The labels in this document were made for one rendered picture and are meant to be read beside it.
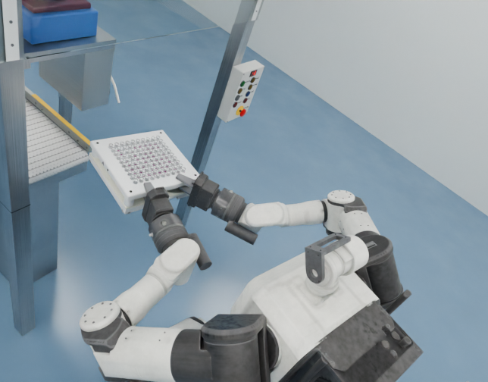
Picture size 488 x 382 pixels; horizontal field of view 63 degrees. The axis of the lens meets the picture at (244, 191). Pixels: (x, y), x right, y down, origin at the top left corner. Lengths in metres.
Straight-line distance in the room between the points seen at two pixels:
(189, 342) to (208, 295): 1.53
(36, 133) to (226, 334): 1.16
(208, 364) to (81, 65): 0.93
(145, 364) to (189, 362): 0.09
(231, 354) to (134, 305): 0.30
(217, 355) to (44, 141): 1.12
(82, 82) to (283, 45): 3.62
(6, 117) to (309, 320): 0.86
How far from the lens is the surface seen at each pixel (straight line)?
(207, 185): 1.16
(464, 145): 4.16
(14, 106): 1.16
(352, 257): 0.75
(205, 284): 2.27
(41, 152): 1.55
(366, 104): 4.36
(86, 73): 1.32
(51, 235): 1.99
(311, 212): 1.19
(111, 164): 1.20
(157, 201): 1.07
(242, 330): 0.67
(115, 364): 0.80
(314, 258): 0.71
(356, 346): 0.79
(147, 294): 0.93
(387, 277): 0.98
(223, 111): 1.87
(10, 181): 1.31
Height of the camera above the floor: 1.84
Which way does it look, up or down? 40 degrees down
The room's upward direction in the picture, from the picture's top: 24 degrees clockwise
